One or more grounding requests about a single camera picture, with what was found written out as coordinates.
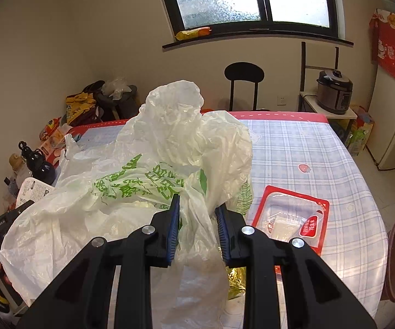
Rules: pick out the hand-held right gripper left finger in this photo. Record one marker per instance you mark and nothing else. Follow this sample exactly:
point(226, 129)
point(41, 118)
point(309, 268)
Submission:
point(175, 226)

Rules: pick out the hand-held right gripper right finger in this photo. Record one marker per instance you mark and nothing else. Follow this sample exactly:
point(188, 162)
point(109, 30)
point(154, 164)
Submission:
point(222, 233)

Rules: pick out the white labelled packet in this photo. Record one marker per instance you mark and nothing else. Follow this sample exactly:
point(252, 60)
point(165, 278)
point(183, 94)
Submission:
point(34, 190)

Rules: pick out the white green-print plastic bag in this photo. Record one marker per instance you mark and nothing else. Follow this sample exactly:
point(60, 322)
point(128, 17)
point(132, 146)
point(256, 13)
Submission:
point(156, 150)

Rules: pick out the gold foil wrapper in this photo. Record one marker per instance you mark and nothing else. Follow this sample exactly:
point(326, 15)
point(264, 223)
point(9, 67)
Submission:
point(236, 282)

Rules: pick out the red-rimmed clear pouch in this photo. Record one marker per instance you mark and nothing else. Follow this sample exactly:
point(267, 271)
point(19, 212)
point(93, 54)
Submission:
point(290, 219)

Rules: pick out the black gourd-shaped bottle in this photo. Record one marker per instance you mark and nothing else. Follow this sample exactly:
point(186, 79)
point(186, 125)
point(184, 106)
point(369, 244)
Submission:
point(41, 166)

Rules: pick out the pink white printed packet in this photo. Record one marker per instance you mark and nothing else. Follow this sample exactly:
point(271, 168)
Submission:
point(55, 144)

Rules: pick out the black bin with plastic liner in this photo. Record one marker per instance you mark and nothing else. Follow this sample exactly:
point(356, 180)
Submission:
point(122, 104)

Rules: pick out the red patterned tablecloth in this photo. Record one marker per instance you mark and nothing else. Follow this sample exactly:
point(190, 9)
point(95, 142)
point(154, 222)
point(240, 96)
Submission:
point(286, 114)

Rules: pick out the yellow printed snack bag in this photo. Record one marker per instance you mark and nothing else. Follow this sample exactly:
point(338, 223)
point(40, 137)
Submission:
point(79, 108)

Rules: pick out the clear crumpled plastic bag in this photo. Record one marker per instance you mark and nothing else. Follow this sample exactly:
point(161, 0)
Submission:
point(116, 85)

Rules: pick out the black round-back chair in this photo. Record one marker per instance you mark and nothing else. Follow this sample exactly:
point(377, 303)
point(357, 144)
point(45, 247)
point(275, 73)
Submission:
point(243, 72)

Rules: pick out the colourful shopping bag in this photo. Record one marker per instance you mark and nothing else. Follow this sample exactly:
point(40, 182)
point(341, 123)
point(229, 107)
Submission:
point(360, 132)

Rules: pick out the silver black pressure cooker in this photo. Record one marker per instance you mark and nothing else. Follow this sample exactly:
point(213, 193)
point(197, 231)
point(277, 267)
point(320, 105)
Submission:
point(334, 92)

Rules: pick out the yellow orange snack packet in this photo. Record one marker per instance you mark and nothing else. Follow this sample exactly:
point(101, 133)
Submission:
point(192, 33)

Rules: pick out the cream refrigerator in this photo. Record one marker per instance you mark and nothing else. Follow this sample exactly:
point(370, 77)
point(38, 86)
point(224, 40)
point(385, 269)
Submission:
point(393, 126)

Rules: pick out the black framed window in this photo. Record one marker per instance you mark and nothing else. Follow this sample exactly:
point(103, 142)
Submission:
point(259, 0)

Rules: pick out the red printed cloth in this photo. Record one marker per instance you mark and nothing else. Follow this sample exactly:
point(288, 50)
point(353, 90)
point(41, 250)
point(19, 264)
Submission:
point(393, 48)

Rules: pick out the white wall socket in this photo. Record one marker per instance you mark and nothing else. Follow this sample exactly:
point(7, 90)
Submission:
point(281, 100)

